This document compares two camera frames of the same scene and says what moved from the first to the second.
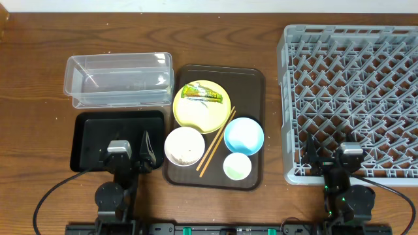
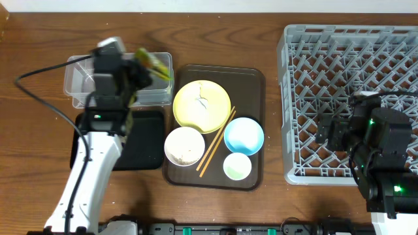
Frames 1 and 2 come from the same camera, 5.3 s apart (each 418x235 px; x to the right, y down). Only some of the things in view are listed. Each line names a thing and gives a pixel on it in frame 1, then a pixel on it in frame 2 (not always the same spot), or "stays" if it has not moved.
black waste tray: (94, 131) stays
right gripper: (312, 157) to (339, 126)
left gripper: (148, 154) to (138, 70)
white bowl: (184, 146) stays
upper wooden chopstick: (214, 140) stays
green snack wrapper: (198, 92) to (159, 69)
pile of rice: (178, 160) stays
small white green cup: (237, 166) stays
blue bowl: (244, 136) stays
